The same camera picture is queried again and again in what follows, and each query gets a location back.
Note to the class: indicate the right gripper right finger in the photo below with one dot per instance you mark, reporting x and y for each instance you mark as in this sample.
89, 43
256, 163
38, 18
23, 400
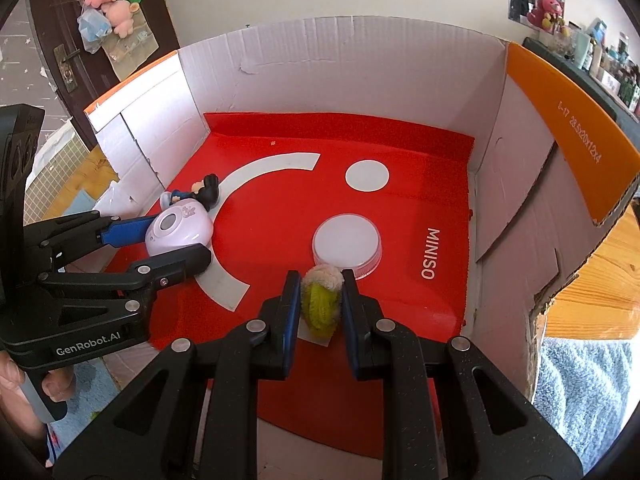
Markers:
449, 413

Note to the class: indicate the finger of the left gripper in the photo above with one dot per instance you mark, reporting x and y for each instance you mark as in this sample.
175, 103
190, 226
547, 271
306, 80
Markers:
66, 239
154, 273

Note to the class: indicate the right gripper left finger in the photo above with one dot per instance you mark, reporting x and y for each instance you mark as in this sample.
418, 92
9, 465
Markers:
191, 413

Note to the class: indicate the pink mini printer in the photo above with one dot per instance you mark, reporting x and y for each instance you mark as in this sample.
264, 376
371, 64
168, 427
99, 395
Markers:
182, 224

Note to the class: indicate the black-haired boy figurine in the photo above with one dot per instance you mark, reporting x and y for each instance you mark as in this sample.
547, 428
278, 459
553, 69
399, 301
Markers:
205, 191

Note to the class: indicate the small yellow-green plush toy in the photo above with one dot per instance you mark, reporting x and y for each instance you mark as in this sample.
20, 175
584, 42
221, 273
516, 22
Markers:
321, 301

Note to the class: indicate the white round lid container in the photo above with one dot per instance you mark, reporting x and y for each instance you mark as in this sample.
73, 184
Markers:
348, 242

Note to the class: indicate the light blue fluffy towel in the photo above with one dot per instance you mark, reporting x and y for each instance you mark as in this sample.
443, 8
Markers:
586, 389

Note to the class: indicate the dark wooden door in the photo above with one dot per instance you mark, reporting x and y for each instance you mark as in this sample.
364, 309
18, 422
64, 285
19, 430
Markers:
79, 77

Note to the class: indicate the pink plush toys on door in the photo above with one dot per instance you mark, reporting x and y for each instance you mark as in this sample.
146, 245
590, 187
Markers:
102, 18

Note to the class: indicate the orange cardboard box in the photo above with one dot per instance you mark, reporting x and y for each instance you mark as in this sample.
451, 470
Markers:
490, 175

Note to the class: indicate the cluttered side table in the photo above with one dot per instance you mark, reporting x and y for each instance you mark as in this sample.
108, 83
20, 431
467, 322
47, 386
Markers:
593, 69

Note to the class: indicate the pink rabbit plush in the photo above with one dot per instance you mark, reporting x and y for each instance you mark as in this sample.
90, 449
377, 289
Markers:
548, 15

